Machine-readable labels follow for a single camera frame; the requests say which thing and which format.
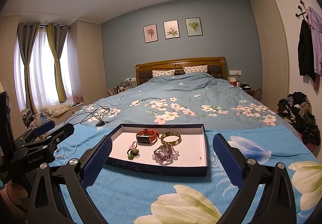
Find right framed plant picture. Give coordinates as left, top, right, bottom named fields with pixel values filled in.
left=185, top=17, right=203, bottom=37

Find black charger cables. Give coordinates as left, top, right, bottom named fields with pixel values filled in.
left=63, top=104, right=111, bottom=127

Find framed flower picture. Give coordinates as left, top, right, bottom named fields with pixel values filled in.
left=163, top=20, right=180, bottom=39
left=143, top=24, right=158, bottom=43

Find patterned pillow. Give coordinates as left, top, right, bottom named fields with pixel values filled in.
left=183, top=65, right=208, bottom=74
left=152, top=69, right=176, bottom=77

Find purple hanging jacket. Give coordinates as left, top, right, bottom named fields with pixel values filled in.
left=307, top=7, right=322, bottom=92

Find black hanging jacket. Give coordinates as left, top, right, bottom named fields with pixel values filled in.
left=297, top=19, right=316, bottom=82

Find middle framed flower picture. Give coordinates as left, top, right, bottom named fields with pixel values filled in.
left=163, top=20, right=180, bottom=39

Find white earphone cable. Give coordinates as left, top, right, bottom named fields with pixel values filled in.
left=53, top=142, right=78, bottom=165

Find wall power socket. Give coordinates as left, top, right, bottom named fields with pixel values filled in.
left=229, top=70, right=242, bottom=75

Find right patterned pillow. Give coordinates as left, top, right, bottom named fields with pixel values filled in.
left=183, top=65, right=208, bottom=74

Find wooden headboard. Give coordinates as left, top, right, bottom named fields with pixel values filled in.
left=135, top=57, right=227, bottom=85

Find navy white jewelry tray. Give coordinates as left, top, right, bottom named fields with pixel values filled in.
left=106, top=123, right=208, bottom=177

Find orange smart watch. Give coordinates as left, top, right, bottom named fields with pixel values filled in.
left=136, top=129, right=159, bottom=145

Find dark clothes pile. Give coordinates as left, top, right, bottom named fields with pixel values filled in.
left=277, top=92, right=321, bottom=149

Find purple beaded bracelet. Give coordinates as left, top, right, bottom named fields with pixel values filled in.
left=152, top=143, right=180, bottom=165

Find blue blossom duvet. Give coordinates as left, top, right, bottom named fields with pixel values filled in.
left=65, top=72, right=293, bottom=130

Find left hand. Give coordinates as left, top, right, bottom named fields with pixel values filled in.
left=6, top=182, right=29, bottom=212

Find blue floral blanket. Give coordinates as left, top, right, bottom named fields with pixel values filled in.
left=47, top=124, right=322, bottom=224

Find left framed flower picture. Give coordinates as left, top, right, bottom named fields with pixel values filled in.
left=143, top=24, right=158, bottom=43

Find black wall coat hook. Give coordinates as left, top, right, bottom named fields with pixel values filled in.
left=295, top=0, right=308, bottom=21

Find left patterned pillow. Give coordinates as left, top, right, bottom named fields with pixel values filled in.
left=152, top=69, right=176, bottom=77

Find right yellow grey curtain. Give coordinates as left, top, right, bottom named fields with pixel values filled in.
left=46, top=23, right=69, bottom=103

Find left grey curtain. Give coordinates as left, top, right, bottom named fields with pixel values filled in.
left=17, top=23, right=40, bottom=114

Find yellow amber bangle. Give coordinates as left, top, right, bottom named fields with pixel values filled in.
left=160, top=132, right=182, bottom=146

